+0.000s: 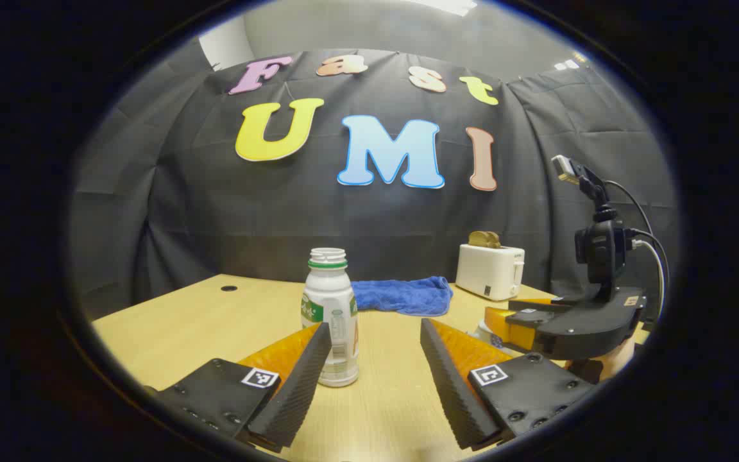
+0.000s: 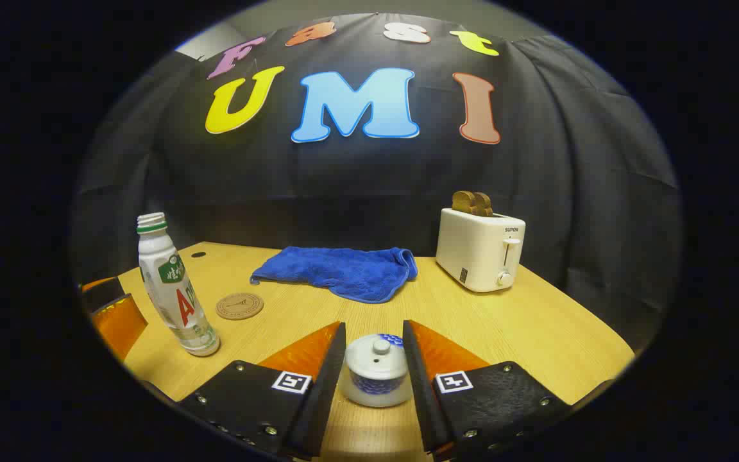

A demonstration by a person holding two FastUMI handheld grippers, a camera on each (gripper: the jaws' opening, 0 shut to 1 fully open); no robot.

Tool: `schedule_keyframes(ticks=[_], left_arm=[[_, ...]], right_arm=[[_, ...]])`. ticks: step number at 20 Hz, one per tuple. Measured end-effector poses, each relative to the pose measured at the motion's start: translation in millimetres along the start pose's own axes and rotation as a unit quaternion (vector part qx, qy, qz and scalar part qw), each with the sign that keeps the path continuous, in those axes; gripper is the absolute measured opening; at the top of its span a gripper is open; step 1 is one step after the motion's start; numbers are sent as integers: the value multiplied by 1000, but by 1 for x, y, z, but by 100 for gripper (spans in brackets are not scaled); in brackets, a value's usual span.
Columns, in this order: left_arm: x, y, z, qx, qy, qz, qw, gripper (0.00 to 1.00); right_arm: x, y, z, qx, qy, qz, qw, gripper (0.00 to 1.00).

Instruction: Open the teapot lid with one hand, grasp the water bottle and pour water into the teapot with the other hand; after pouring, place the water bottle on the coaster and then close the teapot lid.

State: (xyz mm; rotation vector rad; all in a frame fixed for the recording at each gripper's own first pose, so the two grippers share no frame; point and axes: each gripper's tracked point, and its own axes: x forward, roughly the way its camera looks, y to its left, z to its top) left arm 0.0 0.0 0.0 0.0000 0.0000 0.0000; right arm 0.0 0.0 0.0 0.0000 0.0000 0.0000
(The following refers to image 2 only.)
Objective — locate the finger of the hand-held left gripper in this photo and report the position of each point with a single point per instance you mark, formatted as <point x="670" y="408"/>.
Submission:
<point x="119" y="324"/>
<point x="105" y="296"/>

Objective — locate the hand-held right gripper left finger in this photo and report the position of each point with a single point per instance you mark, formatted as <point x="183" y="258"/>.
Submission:
<point x="328" y="385"/>

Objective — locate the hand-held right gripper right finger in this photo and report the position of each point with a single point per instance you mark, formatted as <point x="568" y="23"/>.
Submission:
<point x="417" y="385"/>

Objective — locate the white green-label water bottle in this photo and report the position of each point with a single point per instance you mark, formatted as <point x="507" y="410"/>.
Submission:
<point x="174" y="301"/>

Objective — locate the round cork coaster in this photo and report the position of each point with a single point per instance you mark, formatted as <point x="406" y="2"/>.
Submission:
<point x="240" y="306"/>

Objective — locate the blue towel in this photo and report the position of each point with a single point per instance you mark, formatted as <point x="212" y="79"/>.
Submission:
<point x="344" y="269"/>

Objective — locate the white toaster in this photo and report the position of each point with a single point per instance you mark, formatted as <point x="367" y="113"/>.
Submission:
<point x="475" y="253"/>

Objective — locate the black backdrop cloth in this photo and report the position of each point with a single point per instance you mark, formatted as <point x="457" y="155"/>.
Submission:
<point x="536" y="160"/>

